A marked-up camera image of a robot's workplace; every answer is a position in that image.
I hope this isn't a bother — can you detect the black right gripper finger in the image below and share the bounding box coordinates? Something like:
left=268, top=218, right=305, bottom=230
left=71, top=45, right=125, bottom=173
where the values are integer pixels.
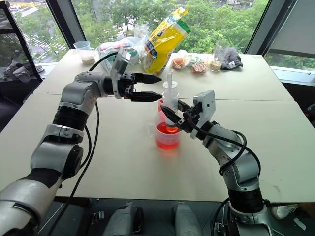
left=177, top=99, right=192, bottom=113
left=160, top=107, right=184, bottom=126

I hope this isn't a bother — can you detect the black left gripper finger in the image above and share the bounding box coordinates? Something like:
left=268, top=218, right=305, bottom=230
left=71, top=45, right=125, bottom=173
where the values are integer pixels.
left=134, top=73, right=163, bottom=85
left=130, top=90, right=164, bottom=103

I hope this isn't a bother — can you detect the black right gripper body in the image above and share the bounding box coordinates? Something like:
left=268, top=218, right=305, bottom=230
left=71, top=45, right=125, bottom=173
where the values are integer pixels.
left=178, top=103, right=201, bottom=134

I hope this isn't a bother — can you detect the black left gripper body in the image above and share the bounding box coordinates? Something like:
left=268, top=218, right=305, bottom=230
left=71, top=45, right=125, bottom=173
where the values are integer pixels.
left=120, top=72, right=137, bottom=100

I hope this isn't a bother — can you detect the clear plastic syringe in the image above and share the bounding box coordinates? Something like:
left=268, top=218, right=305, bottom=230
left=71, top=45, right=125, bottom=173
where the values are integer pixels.
left=162, top=69, right=181, bottom=133

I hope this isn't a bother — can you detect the large cup with red liquid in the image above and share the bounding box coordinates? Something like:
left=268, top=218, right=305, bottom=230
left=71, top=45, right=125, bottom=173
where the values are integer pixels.
left=147, top=110, right=183, bottom=157

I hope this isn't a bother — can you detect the clear measuring cup with grains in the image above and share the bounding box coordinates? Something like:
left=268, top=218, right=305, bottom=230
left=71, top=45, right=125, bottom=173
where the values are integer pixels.
left=73, top=40, right=97, bottom=65

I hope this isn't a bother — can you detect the toy burger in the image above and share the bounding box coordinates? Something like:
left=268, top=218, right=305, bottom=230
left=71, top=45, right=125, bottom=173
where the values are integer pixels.
left=172, top=57, right=186, bottom=70

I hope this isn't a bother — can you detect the clear bag with packages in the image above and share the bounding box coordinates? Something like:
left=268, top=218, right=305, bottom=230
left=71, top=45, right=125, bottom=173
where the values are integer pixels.
left=96, top=36, right=141, bottom=72

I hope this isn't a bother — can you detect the yellow plastic bag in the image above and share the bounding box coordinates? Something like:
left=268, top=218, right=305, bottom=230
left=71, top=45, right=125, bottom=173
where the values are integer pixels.
left=138, top=6, right=192, bottom=77

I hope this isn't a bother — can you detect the wrapped meat toy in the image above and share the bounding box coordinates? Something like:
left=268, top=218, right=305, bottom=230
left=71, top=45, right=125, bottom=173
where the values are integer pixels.
left=190, top=62, right=208, bottom=75

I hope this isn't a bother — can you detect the crumpled clear plastic wrap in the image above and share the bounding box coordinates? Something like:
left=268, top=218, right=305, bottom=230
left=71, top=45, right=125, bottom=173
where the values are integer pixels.
left=182, top=53, right=211, bottom=67

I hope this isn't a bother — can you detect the tall clear glass with grains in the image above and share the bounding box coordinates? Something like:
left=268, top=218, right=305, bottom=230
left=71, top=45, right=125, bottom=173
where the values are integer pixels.
left=209, top=40, right=231, bottom=73

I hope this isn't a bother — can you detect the dark grey cloth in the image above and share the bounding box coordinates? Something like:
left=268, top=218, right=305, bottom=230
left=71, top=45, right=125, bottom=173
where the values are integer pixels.
left=220, top=47, right=244, bottom=71

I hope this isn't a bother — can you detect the grey robot leg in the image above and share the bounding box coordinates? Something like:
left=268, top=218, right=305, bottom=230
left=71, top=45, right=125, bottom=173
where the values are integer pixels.
left=171, top=201, right=204, bottom=236
left=102, top=202, right=145, bottom=236

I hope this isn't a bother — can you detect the grey device on ledge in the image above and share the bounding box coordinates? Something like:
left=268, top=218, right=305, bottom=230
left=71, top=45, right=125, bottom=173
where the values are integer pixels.
left=4, top=61, right=33, bottom=84

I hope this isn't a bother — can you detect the white shoe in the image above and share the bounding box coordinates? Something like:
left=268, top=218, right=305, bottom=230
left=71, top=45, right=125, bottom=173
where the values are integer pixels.
left=270, top=203, right=300, bottom=220

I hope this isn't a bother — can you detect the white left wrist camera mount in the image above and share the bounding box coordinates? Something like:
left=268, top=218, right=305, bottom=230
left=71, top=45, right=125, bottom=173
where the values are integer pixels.
left=110, top=48, right=132, bottom=99

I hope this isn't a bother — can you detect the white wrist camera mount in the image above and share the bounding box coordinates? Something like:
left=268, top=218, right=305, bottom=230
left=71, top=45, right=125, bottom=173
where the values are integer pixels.
left=190, top=90, right=216, bottom=140
left=110, top=48, right=132, bottom=99

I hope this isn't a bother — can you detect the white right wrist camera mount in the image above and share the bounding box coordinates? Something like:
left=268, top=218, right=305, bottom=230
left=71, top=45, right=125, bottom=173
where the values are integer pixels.
left=190, top=90, right=216, bottom=140

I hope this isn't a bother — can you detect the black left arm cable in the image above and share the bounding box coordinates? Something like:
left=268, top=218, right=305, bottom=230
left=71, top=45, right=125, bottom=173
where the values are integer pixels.
left=46, top=51, right=119, bottom=236

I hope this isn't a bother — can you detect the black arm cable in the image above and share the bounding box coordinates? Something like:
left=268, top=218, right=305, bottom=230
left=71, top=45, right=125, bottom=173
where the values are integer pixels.
left=191, top=120, right=262, bottom=176
left=46, top=51, right=119, bottom=236

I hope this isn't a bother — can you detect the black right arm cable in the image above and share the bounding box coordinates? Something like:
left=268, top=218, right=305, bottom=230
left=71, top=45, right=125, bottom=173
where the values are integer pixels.
left=191, top=120, right=262, bottom=176

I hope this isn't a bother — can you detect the black metal frame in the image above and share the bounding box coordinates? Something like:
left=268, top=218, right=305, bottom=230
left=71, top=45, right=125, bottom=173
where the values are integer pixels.
left=0, top=0, right=44, bottom=82

